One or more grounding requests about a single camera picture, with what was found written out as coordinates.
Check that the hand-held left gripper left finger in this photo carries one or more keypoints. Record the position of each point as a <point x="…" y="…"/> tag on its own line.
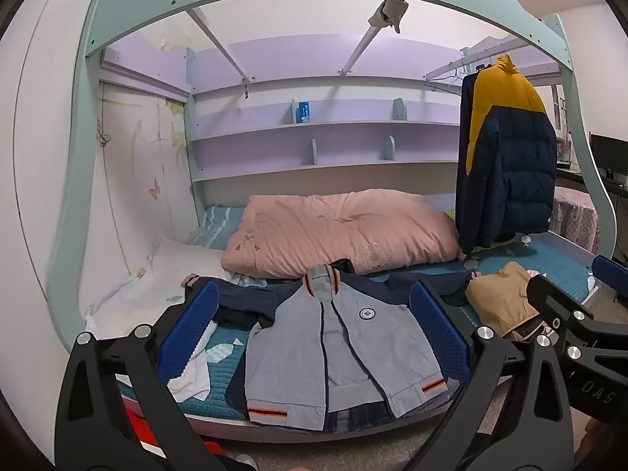
<point x="190" y="336"/>

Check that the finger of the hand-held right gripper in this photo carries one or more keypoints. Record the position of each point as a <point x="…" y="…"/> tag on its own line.
<point x="552" y="299"/>
<point x="611" y="274"/>

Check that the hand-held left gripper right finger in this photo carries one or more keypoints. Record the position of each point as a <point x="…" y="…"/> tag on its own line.
<point x="441" y="331"/>

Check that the grey and navy zip jacket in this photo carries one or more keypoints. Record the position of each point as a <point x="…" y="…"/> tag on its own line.
<point x="294" y="353"/>

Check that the dark denim jeans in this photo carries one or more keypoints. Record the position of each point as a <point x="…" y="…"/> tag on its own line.
<point x="358" y="417"/>

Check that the small white garment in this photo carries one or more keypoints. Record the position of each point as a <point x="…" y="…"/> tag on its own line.
<point x="189" y="385"/>

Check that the tan garment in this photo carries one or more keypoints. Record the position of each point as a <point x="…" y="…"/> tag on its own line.
<point x="495" y="299"/>

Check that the teal quilted bed mat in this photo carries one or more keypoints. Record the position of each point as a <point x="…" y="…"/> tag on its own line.
<point x="216" y="397"/>

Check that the pink tablecloth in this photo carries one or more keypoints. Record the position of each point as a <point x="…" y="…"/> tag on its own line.
<point x="579" y="216"/>

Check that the white pillow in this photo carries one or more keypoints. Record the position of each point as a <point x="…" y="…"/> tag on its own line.
<point x="147" y="284"/>

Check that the black monitor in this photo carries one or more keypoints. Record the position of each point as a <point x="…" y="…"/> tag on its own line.
<point x="611" y="154"/>

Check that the yellow and navy puffer jacket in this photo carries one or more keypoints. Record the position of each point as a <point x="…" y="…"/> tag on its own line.
<point x="515" y="167"/>

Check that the pink duvet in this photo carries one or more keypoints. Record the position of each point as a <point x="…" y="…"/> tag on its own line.
<point x="333" y="230"/>

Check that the white wardrobe with butterfly print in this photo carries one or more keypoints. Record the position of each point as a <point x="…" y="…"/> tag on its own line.
<point x="142" y="181"/>

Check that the small blue box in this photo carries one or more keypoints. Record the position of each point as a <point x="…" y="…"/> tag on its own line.
<point x="302" y="112"/>

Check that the beige cloth on bar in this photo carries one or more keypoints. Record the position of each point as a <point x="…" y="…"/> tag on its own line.
<point x="390" y="12"/>

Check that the purple wall shelves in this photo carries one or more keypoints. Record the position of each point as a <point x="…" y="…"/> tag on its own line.
<point x="343" y="144"/>

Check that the white clothes rail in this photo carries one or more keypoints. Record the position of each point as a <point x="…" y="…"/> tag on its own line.
<point x="451" y="66"/>

